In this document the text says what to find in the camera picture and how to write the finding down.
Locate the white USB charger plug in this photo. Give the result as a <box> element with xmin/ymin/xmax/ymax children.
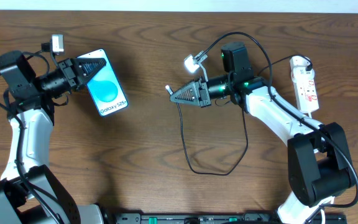
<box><xmin>291</xmin><ymin>67</ymin><xmax>315</xmax><ymax>83</ymax></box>

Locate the black USB charging cable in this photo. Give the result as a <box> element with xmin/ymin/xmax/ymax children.
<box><xmin>165</xmin><ymin>54</ymin><xmax>313</xmax><ymax>176</ymax></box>

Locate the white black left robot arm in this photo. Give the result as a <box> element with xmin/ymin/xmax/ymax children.
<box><xmin>0</xmin><ymin>50</ymin><xmax>115</xmax><ymax>223</ymax></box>

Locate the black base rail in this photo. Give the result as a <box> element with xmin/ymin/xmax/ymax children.
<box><xmin>104</xmin><ymin>212</ymin><xmax>347</xmax><ymax>224</ymax></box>

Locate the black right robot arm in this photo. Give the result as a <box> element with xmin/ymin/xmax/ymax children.
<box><xmin>169</xmin><ymin>42</ymin><xmax>358</xmax><ymax>223</ymax></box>

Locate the white power strip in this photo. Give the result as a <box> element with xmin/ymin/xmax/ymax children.
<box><xmin>290</xmin><ymin>56</ymin><xmax>319</xmax><ymax>117</ymax></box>

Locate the blue Galaxy smartphone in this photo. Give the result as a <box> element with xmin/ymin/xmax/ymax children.
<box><xmin>78</xmin><ymin>49</ymin><xmax>128</xmax><ymax>116</ymax></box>

